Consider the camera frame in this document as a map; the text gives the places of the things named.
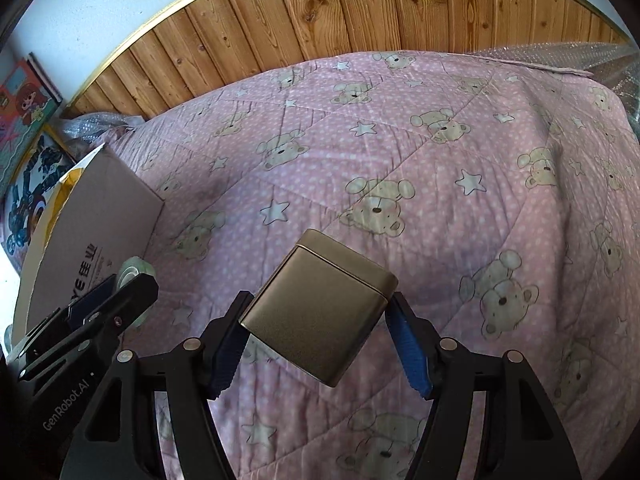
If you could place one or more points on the cardboard box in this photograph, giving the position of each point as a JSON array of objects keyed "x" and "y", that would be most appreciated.
[{"x": 100, "y": 210}]

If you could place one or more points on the robot toy box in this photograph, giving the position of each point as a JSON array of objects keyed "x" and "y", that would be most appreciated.
[{"x": 35, "y": 195}]

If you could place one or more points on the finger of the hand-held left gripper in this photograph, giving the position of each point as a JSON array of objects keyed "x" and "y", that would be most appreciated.
[
  {"x": 132, "y": 305},
  {"x": 92, "y": 300}
]

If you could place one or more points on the tape roll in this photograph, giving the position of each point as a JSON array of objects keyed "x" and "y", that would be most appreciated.
[{"x": 131, "y": 267}]

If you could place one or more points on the pink bear printed blanket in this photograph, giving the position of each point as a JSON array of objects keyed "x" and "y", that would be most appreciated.
[{"x": 400, "y": 160}]

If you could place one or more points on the gold tin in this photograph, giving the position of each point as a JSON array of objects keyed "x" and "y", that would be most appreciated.
[{"x": 320, "y": 310}]

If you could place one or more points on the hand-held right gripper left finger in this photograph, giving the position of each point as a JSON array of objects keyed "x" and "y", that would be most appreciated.
[{"x": 227, "y": 355}]

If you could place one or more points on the pink toy box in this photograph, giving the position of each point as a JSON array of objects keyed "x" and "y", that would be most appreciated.
[{"x": 25, "y": 105}]

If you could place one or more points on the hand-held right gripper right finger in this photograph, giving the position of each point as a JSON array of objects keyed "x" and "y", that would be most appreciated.
[{"x": 411, "y": 355}]

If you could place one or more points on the bubble wrap sheet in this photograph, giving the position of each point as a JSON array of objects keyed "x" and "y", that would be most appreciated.
[{"x": 590, "y": 67}]

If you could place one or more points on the crumpled bubble wrap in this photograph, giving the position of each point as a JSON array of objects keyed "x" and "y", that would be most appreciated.
[{"x": 95, "y": 127}]

